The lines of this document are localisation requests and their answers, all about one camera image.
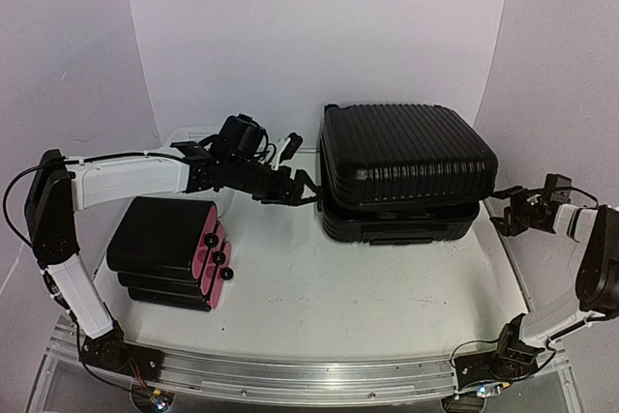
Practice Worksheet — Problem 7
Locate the white perforated plastic basket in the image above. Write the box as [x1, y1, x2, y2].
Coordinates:
[163, 126, 238, 219]

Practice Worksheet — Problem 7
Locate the aluminium front rail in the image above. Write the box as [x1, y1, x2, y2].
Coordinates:
[45, 320, 572, 398]

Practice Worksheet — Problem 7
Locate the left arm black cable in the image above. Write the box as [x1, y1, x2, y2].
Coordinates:
[2, 151, 194, 250]

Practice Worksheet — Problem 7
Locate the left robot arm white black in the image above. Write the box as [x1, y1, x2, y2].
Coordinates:
[24, 141, 323, 371]

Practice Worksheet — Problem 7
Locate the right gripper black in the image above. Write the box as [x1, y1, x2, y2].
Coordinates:
[487, 186, 542, 238]

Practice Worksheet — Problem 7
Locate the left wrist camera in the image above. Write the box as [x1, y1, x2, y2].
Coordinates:
[218, 114, 267, 159]

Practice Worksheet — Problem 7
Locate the black pink small suitcase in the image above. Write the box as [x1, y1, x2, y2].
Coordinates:
[106, 196, 234, 312]

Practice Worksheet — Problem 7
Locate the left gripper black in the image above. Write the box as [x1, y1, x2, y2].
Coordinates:
[226, 156, 324, 207]

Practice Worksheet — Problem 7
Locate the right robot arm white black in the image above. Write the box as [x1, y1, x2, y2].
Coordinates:
[490, 182, 618, 349]

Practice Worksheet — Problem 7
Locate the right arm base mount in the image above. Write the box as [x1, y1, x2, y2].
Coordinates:
[450, 313, 556, 392]

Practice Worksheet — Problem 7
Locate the black ribbed hard suitcase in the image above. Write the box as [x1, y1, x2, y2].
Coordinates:
[319, 103, 499, 246]

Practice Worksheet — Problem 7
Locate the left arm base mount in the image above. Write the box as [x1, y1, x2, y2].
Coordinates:
[78, 323, 163, 381]

